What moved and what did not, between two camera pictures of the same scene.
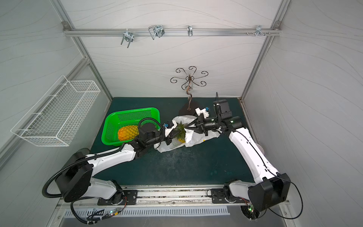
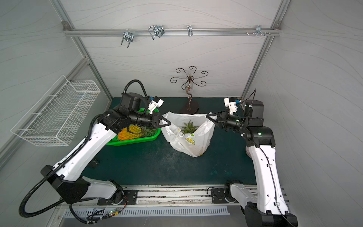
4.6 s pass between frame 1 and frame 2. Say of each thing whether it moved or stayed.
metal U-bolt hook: stayed
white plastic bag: moved
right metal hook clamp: stayed
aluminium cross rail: stayed
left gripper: moved
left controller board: stayed
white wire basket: stayed
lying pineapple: stayed
